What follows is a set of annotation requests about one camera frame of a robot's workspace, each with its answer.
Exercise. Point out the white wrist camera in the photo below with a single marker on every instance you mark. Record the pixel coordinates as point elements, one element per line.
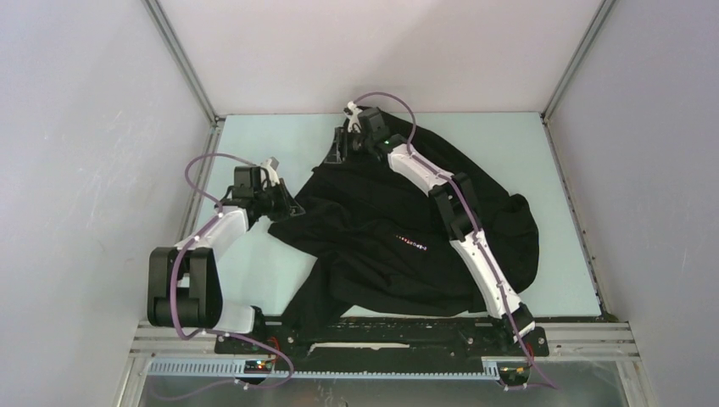
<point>352,112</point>
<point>269,176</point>

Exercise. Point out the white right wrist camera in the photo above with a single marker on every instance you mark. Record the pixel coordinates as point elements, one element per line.
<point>352,112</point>

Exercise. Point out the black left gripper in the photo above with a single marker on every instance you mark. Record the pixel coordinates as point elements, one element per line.
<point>288,205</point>

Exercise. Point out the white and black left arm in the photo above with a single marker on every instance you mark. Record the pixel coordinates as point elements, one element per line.
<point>184,281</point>

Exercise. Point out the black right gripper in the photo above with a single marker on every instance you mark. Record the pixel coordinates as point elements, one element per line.
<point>336,153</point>

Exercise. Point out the aluminium frame rail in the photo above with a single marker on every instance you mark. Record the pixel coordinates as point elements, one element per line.
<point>160,351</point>

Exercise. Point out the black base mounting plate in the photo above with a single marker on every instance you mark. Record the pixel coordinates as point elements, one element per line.
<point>382,346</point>

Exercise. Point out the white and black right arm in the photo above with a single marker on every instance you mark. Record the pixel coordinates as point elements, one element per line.
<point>455,203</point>

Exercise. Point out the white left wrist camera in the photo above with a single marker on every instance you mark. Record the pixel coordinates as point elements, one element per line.
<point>269,176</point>

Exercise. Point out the black jacket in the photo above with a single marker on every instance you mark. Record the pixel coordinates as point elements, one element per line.
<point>378,245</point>

